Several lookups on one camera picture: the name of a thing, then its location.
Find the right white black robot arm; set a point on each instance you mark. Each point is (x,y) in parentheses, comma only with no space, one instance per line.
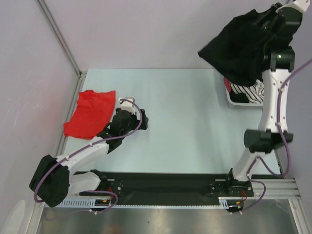
(278,69)

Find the pink garment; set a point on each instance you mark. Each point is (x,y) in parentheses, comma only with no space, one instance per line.
(227,84)

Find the striped white black garment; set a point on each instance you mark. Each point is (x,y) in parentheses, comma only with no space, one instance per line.
(247,94)

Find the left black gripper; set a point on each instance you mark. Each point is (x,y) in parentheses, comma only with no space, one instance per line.
(143,126)

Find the white laundry basket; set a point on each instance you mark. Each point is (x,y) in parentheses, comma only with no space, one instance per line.
(242,105)

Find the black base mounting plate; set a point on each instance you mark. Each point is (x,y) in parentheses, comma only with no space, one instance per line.
(156,186)

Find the red tank top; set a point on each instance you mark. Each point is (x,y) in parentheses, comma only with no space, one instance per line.
(93,112)

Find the black tank top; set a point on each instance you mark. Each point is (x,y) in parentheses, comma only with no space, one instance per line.
(237,52)

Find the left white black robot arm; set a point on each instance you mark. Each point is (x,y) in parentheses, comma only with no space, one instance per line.
(56,177)

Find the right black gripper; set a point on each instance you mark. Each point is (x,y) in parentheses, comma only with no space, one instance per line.
(261,17)

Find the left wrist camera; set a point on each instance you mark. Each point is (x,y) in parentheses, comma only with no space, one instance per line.
(128,105)

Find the grey slotted cable duct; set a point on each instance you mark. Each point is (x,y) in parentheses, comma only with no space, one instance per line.
(189,203)

